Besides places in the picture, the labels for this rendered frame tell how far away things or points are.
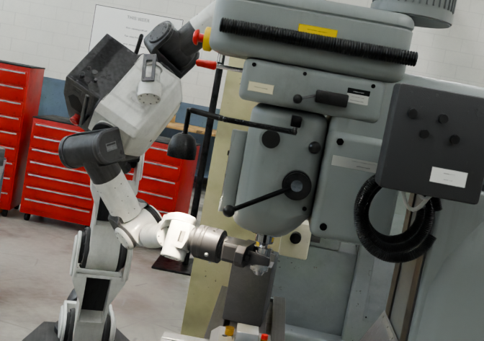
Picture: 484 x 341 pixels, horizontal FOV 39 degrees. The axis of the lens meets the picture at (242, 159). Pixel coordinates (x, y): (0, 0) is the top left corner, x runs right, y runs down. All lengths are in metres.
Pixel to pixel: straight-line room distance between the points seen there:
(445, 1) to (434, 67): 9.26
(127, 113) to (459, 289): 1.02
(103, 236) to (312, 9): 1.16
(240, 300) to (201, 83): 8.84
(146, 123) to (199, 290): 1.76
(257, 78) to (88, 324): 1.28
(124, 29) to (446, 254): 9.70
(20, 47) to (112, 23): 1.53
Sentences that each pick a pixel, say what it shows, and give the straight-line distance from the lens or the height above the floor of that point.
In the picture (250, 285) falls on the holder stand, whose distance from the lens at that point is 2.10.
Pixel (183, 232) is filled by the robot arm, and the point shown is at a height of 1.26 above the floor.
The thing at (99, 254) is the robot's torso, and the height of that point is 1.01.
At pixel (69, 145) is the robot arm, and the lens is 2.00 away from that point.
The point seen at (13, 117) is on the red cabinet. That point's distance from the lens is 6.82.
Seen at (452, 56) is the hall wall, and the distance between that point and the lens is 11.04.
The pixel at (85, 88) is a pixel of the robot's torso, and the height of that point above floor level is 1.57.
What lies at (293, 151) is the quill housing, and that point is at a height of 1.53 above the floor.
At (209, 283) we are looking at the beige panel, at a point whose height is 0.63.
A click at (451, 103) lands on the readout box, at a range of 1.41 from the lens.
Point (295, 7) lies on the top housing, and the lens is 1.63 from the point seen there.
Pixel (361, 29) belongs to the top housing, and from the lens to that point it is 1.63.
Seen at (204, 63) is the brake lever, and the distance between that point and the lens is 1.85.
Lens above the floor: 1.67
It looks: 6 degrees down
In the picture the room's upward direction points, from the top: 10 degrees clockwise
